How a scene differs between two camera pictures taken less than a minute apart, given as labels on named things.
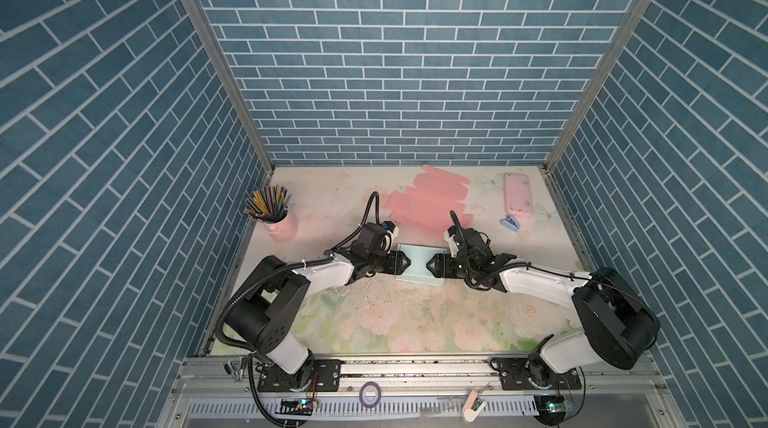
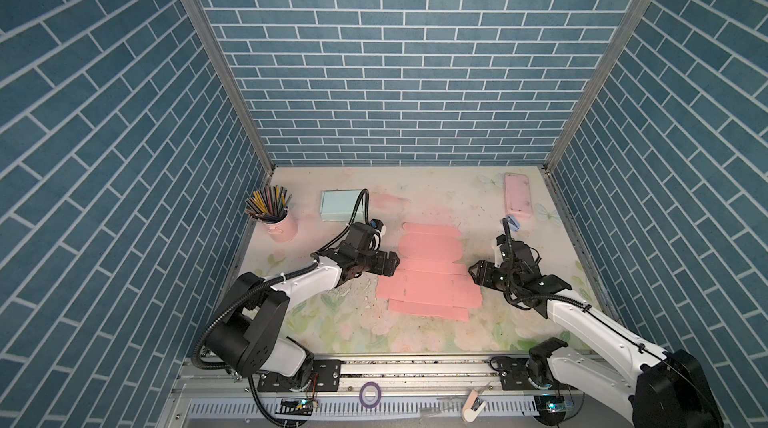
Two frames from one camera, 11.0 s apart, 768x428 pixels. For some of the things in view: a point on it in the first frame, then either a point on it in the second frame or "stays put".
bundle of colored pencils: x=269 y=203 stays put
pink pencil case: x=518 y=199 stays put
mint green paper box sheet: x=418 y=270 to x=336 y=205
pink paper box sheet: x=435 y=203 to x=430 y=282
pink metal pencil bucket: x=284 y=230 stays put
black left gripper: x=396 y=263 stays put
